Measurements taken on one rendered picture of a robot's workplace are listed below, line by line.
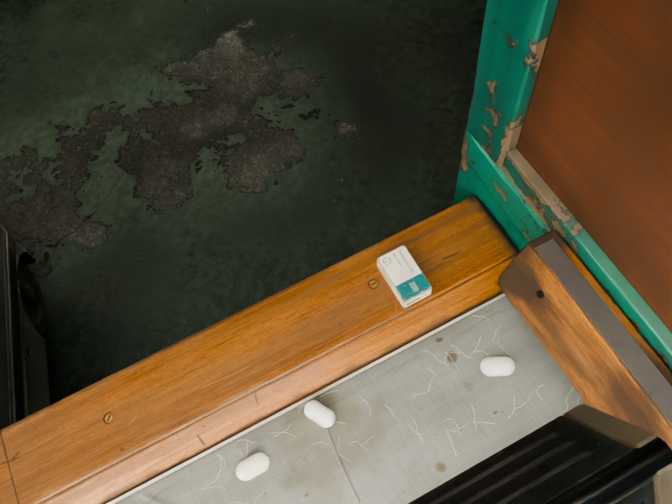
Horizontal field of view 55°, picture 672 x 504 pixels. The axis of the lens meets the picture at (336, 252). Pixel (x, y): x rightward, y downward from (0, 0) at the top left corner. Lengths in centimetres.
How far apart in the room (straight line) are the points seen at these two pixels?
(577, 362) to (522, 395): 9
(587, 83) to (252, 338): 42
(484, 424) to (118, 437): 38
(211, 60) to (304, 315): 144
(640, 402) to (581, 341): 7
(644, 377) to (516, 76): 29
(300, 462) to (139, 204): 121
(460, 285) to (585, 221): 16
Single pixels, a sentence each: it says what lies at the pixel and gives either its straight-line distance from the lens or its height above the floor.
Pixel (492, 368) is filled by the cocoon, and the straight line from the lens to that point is 71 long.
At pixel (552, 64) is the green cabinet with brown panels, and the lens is 60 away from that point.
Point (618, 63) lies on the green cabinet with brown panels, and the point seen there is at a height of 106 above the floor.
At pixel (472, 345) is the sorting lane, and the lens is 73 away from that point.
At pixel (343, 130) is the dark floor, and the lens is 182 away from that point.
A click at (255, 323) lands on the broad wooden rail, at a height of 76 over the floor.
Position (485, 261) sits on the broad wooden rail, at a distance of 75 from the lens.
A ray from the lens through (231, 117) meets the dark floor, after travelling 190.
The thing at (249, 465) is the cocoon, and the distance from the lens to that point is 69.
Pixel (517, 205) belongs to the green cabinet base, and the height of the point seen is 82.
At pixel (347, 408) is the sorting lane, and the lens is 71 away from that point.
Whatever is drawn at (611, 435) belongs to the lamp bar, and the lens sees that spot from 36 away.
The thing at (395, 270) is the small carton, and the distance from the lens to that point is 71.
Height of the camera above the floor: 142
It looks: 62 degrees down
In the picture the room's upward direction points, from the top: 8 degrees counter-clockwise
